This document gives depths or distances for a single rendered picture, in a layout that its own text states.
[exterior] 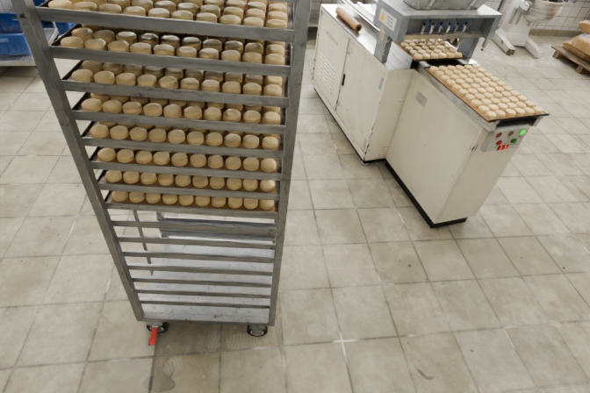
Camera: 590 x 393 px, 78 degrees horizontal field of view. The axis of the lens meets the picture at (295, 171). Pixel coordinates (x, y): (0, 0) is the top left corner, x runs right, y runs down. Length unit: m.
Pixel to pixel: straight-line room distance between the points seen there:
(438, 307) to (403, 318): 0.23
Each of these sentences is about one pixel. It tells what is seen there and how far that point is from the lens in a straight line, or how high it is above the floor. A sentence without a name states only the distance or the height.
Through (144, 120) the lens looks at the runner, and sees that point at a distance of 1.11.
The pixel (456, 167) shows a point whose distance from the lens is 2.32.
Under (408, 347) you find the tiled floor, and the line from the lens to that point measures 2.14.
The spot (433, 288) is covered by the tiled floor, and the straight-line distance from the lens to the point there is 2.38.
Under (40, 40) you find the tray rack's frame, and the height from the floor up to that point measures 1.45.
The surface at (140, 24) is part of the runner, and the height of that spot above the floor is 1.50.
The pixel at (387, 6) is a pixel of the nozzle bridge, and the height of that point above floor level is 1.17.
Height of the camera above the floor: 1.83
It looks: 41 degrees down
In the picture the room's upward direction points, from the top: 7 degrees clockwise
